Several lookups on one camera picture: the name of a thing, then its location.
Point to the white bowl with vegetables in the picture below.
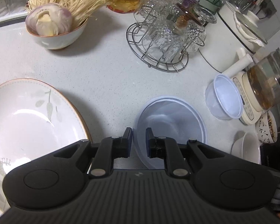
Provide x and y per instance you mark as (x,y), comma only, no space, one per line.
(60,41)

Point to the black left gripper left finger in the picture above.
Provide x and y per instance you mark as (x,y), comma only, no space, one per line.
(104,153)

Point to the crystal glass cup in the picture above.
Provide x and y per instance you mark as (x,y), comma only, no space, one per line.
(163,40)

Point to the small patterned ceramic bowl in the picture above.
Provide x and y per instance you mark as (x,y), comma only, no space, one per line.
(266,128)

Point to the glass kettle on base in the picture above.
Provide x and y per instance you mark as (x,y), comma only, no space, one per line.
(259,87)

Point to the small clear plastic bowl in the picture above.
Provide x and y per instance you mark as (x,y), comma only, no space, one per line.
(223,98)

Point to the small white ceramic bowl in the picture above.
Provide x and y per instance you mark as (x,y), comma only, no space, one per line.
(247,148)

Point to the large clear plastic bowl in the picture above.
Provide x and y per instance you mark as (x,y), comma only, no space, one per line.
(167,116)

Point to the amber glass saucer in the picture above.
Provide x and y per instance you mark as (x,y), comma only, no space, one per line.
(187,15)

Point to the white electric cooking pot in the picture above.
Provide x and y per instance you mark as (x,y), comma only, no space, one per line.
(233,32)

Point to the wire cup holder rack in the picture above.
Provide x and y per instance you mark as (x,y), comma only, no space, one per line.
(152,10)

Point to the large white leaf-pattern plate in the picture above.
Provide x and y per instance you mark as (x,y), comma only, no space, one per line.
(35,119)

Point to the sliced purple onion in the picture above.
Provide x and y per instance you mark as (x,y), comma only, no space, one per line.
(49,20)

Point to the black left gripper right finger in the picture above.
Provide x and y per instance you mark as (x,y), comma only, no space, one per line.
(172,154)

